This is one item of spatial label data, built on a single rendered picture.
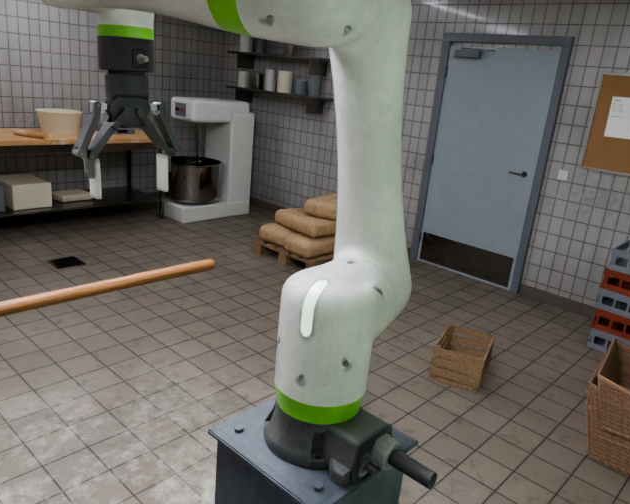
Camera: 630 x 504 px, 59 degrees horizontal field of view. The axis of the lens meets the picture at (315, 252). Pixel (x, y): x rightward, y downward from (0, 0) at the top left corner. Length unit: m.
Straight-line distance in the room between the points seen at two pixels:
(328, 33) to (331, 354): 0.38
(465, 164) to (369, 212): 4.57
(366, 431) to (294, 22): 0.51
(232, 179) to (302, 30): 5.94
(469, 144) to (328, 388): 4.71
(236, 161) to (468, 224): 2.75
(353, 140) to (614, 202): 4.23
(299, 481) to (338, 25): 0.56
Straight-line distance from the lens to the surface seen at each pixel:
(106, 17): 1.05
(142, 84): 1.05
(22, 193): 5.89
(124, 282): 1.38
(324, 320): 0.69
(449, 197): 5.48
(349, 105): 0.82
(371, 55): 0.81
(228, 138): 6.54
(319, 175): 6.48
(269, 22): 0.71
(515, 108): 5.18
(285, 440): 0.80
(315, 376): 0.73
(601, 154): 4.95
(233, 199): 6.66
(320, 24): 0.68
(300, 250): 4.91
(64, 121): 6.09
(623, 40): 4.98
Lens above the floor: 1.70
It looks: 18 degrees down
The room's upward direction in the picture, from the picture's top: 6 degrees clockwise
